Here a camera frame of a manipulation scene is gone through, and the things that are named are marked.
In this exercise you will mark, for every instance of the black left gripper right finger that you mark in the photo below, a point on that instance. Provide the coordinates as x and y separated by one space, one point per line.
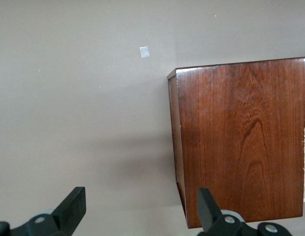
206 209

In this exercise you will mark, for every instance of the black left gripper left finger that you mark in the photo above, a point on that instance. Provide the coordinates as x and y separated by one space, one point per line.
69 209

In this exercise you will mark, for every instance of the dark brown wooden cabinet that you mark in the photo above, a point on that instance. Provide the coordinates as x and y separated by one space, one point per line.
241 135

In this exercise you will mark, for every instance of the small tape patch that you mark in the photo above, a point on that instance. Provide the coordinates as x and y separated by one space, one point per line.
144 51

